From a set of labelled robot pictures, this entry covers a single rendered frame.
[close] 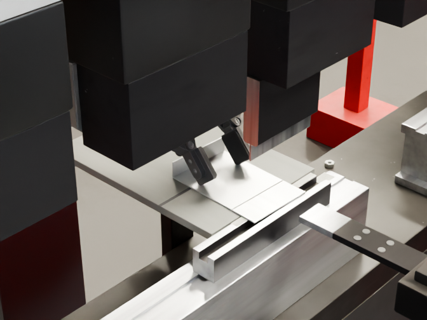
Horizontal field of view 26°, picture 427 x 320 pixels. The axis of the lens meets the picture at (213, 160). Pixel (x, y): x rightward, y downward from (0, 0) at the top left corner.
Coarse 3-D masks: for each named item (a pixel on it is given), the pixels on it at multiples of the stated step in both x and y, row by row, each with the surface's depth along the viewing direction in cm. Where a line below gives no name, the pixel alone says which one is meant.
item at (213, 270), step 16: (320, 192) 106; (288, 208) 102; (304, 208) 104; (240, 224) 100; (256, 224) 101; (272, 224) 100; (288, 224) 103; (208, 240) 97; (224, 240) 98; (240, 240) 97; (256, 240) 99; (272, 240) 102; (208, 256) 95; (224, 256) 95; (240, 256) 98; (208, 272) 96; (224, 272) 97
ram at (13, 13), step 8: (0, 0) 60; (8, 0) 60; (16, 0) 61; (24, 0) 61; (32, 0) 62; (40, 0) 62; (48, 0) 63; (56, 0) 63; (0, 8) 60; (8, 8) 61; (16, 8) 61; (24, 8) 62; (32, 8) 62; (0, 16) 60; (8, 16) 61
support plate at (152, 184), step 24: (96, 168) 109; (120, 168) 109; (144, 168) 109; (168, 168) 109; (264, 168) 109; (288, 168) 109; (312, 168) 109; (144, 192) 105; (168, 192) 105; (192, 192) 105; (168, 216) 102; (192, 216) 101; (216, 216) 101; (240, 216) 101
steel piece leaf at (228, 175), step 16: (208, 144) 110; (176, 160) 107; (224, 160) 110; (176, 176) 107; (192, 176) 107; (224, 176) 107; (240, 176) 107; (256, 176) 107; (272, 176) 107; (208, 192) 104; (224, 192) 104; (240, 192) 104; (256, 192) 104
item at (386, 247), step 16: (320, 208) 101; (304, 224) 100; (320, 224) 99; (336, 224) 99; (352, 224) 99; (336, 240) 97; (352, 240) 96; (368, 240) 96; (384, 240) 96; (368, 256) 95; (384, 256) 94; (400, 256) 94; (416, 256) 94; (400, 272) 93; (416, 272) 87; (400, 288) 88; (416, 288) 87; (400, 304) 89; (416, 304) 87
